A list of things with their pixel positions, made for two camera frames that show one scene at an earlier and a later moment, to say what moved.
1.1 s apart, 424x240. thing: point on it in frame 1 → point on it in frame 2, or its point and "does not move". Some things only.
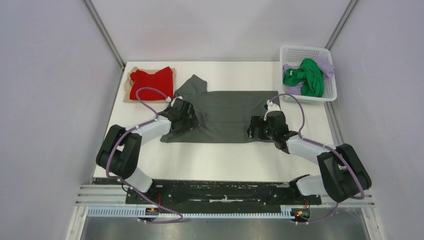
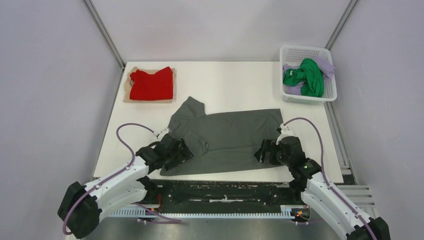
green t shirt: x=309 y=73 does not move
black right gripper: x=257 y=122 → x=261 y=154
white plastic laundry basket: x=307 y=73 does not move
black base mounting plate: x=220 y=192 does not move
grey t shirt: x=224 y=116 → x=221 y=141
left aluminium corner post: x=105 y=33 does not move
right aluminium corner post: x=349 y=9 does not move
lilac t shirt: x=326 y=67 does not move
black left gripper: x=192 y=124 → x=181 y=157
